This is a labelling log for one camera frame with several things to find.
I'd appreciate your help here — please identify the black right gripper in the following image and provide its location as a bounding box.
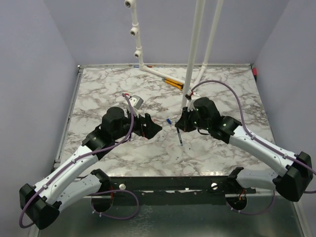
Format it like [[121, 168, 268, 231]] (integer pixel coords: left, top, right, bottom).
[[175, 106, 210, 132]]

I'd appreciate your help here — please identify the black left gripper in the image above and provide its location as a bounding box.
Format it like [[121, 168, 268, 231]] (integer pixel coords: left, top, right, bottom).
[[113, 108, 162, 141]]

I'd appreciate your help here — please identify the blue gel pen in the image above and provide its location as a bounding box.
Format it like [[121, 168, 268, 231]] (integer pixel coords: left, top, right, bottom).
[[176, 128, 184, 146]]

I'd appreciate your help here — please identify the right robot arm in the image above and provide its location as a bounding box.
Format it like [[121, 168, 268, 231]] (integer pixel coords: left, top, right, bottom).
[[175, 97, 313, 202]]

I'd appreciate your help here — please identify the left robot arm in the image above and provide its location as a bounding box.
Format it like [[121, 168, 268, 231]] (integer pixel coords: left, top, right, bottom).
[[19, 107, 162, 230]]

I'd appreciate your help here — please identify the yellow utility knife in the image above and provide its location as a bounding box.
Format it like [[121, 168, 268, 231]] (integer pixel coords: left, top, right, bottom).
[[162, 78, 184, 90]]

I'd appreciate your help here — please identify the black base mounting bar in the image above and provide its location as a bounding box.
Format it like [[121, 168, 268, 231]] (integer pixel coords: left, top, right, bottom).
[[99, 176, 245, 205]]

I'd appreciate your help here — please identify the red black clamp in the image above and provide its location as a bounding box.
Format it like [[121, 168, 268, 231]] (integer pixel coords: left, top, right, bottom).
[[252, 67, 257, 81]]

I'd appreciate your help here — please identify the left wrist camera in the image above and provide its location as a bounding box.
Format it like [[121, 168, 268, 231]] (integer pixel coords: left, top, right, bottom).
[[129, 95, 144, 110]]

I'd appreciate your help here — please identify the white PVC pipe frame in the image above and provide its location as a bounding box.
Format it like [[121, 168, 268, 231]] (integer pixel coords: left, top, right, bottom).
[[124, 0, 224, 109]]

